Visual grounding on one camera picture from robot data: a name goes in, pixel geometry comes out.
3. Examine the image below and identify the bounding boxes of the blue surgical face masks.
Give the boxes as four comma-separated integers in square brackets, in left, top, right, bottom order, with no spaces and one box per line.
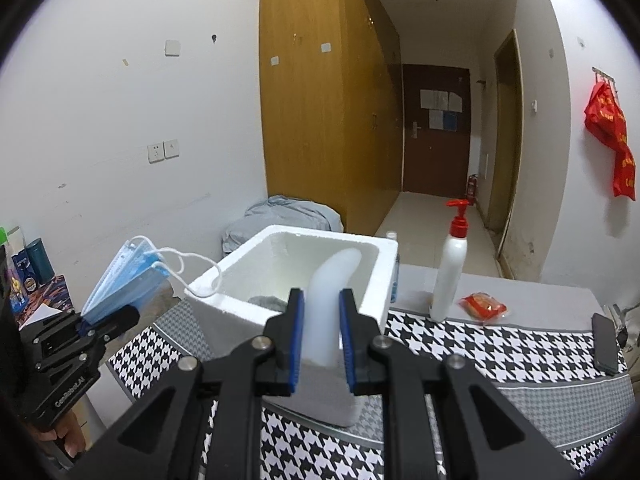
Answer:
[79,235,224,325]

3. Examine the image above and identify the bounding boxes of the grey sock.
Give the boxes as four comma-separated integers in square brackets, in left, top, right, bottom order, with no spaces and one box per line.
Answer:
[248,296,288,312]

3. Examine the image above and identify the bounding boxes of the white foam tube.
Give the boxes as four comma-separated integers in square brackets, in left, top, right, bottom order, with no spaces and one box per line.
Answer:
[302,248,362,367]

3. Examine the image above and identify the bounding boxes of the person left hand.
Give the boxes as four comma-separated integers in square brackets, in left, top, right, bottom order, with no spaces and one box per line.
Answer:
[23,411,87,458]

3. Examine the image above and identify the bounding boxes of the white styrofoam box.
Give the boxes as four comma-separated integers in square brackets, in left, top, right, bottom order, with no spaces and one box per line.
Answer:
[184,226,398,427]

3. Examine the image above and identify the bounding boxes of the red snack packet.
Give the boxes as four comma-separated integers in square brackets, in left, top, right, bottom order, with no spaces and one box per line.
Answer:
[459,292,508,323]

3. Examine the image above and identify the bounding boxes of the houndstooth table runner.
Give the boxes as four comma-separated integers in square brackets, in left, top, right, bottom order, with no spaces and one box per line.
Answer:
[106,296,634,480]

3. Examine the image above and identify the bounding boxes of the white red pump bottle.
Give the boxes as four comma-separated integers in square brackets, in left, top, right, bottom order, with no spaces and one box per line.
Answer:
[428,200,470,323]

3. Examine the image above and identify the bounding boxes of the black smartphone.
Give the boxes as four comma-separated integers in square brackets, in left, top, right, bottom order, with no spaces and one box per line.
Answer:
[591,313,618,376]

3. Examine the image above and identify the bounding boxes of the grey blue crumpled cloth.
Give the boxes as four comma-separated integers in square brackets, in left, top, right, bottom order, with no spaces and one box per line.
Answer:
[221,195,344,256]

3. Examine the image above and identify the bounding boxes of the red fire extinguisher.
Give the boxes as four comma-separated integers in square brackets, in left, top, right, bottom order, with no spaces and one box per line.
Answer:
[466,174,478,205]

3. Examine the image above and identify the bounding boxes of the dark brown entrance door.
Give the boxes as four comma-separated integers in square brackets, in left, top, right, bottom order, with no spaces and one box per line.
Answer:
[402,64,471,198]

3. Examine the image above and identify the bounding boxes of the red hanging bags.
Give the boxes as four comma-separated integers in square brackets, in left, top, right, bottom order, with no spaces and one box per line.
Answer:
[584,77,637,202]

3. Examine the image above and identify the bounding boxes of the wooden wardrobe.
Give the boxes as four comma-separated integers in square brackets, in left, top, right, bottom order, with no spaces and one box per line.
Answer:
[259,0,402,235]

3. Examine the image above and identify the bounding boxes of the white wall switches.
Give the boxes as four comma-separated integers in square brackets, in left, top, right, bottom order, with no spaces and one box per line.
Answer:
[146,140,180,164]

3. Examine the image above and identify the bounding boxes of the wall hook rack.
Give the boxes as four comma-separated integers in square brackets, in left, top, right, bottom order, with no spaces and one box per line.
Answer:
[591,66,615,86]

